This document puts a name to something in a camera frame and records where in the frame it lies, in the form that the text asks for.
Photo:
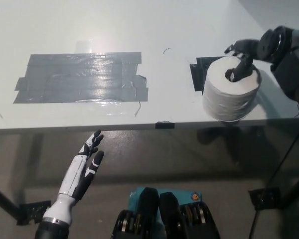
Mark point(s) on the black table foot plate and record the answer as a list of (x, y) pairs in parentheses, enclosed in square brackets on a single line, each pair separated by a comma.
[(31, 212), (264, 199)]

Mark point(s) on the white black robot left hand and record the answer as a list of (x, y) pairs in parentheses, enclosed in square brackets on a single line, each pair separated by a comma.
[(72, 181)]

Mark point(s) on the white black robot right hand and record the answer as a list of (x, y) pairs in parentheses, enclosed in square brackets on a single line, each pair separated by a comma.
[(267, 46)]

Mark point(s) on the small black tape piece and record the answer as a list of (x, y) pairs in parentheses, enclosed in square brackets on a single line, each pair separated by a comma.
[(165, 125)]

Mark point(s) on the black tape square spot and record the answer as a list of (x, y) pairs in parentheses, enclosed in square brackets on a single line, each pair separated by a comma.
[(198, 74)]

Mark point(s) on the black teal robot body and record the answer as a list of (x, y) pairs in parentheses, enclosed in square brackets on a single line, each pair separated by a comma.
[(169, 216)]

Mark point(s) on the white toilet paper roll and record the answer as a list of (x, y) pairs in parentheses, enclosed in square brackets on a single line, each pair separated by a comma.
[(226, 99)]

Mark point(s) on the grey duct tape patch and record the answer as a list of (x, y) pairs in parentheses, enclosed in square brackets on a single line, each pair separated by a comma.
[(82, 79)]

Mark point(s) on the black metal table leg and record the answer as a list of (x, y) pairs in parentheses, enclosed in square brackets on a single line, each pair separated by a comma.
[(287, 155), (3, 200)]

